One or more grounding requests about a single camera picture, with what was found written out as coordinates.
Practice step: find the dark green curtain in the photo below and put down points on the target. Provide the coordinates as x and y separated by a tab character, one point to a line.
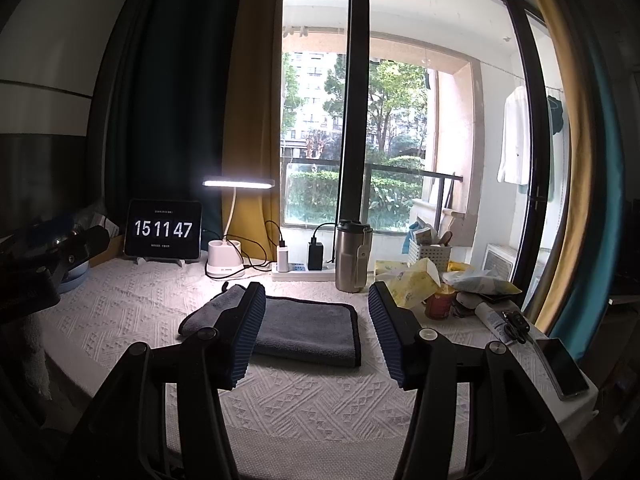
160	100

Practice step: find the white power strip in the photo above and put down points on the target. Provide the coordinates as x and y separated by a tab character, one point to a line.
305	273

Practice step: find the black keys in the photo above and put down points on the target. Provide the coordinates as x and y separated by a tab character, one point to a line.
515	324

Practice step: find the grey towel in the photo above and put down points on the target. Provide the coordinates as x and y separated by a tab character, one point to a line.
300	330

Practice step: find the white textured tablecloth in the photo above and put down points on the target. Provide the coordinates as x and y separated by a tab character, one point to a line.
300	410

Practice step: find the yellow tissue pack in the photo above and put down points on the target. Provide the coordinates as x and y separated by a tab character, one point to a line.
407	282

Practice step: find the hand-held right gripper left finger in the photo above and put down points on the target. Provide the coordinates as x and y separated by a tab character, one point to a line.
246	336

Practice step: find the crumpled snack bag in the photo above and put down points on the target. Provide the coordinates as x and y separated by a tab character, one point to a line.
477	282

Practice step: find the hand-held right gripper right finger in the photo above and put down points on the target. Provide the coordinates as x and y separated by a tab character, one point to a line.
389	336

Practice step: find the tablet with clock display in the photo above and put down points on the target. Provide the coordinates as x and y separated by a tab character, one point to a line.
163	229

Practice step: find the red snack cup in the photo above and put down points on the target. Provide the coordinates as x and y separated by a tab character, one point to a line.
439	304

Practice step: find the white slotted storage basket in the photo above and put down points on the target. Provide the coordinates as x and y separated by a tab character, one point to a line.
430	255

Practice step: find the dark hanging garment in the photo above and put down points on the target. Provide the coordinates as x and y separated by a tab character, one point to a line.
556	110

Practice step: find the teal curtain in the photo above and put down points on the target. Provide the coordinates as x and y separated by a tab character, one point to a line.
595	160

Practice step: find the white charger plug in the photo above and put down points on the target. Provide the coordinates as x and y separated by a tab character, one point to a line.
283	258

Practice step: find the white desk lamp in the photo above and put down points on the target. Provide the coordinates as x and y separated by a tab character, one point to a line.
230	220

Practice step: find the steel travel tumbler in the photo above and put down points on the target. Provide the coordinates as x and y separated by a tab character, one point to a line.
353	256

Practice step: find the smartphone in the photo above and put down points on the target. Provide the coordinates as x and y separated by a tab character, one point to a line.
561	367

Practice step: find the white tube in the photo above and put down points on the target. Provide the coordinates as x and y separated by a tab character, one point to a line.
492	322

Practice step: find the black charger plug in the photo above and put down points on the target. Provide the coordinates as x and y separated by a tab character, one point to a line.
316	256

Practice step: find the white tablet stand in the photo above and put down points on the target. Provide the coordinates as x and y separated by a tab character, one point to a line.
160	261

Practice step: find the white hanging shirt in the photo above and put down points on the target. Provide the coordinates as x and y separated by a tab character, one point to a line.
514	135

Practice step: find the yellow curtain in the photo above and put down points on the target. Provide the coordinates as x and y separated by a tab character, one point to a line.
250	110

